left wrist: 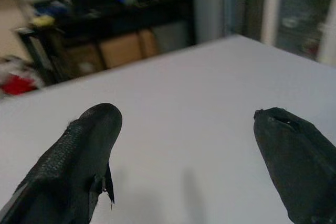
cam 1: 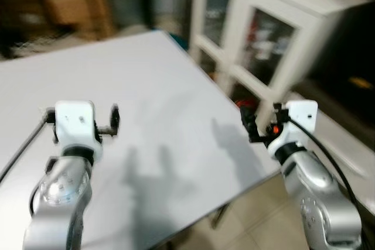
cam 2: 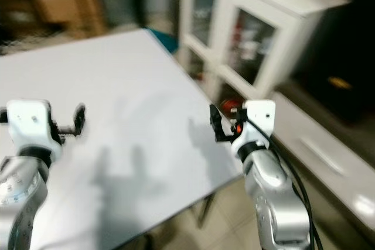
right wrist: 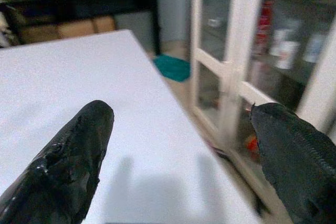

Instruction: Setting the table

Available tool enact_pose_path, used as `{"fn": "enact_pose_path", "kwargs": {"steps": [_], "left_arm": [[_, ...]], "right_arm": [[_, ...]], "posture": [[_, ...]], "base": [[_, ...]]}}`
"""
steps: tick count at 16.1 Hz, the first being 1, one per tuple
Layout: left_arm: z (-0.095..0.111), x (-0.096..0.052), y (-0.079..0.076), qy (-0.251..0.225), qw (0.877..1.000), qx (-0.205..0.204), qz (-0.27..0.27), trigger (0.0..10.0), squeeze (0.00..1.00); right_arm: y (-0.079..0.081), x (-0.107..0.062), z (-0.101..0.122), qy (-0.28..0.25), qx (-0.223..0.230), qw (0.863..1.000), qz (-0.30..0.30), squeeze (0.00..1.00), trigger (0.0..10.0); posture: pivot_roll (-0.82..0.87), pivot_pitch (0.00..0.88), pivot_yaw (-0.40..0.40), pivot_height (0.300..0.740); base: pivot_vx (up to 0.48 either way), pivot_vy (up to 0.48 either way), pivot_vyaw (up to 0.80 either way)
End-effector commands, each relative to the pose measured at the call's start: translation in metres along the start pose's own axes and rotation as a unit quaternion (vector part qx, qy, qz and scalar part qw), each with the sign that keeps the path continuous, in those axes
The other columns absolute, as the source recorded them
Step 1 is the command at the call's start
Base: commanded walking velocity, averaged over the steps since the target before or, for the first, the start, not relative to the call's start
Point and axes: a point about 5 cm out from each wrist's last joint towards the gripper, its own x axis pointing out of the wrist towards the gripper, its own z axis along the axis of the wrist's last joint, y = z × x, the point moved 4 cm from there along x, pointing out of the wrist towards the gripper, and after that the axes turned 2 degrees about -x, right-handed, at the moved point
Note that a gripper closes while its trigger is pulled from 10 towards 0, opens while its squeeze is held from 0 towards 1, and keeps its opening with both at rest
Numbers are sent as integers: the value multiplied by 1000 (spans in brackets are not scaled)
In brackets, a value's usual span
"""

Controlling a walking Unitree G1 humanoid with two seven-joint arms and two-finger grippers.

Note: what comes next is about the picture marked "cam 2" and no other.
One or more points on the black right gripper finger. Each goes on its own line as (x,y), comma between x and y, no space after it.
(217,124)
(239,115)

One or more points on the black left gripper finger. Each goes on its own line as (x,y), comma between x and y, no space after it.
(3,116)
(79,119)

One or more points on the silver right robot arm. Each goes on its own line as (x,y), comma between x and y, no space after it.
(275,197)

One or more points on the red round object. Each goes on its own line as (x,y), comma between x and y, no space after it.
(229,105)

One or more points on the dark table leg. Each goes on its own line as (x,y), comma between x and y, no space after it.
(205,212)

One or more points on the teal chair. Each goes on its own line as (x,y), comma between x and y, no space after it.
(165,39)

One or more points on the brown cardboard boxes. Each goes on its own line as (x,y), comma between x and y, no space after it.
(70,7)

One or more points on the white glass-door cabinet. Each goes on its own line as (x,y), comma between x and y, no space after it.
(287,10)

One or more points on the black furniture block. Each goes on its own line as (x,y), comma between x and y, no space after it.
(343,45)

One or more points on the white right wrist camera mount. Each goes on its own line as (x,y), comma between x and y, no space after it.
(261,118)

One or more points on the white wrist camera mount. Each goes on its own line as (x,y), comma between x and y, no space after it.
(29,122)
(261,118)

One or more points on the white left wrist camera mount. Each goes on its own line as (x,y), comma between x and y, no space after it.
(29,122)

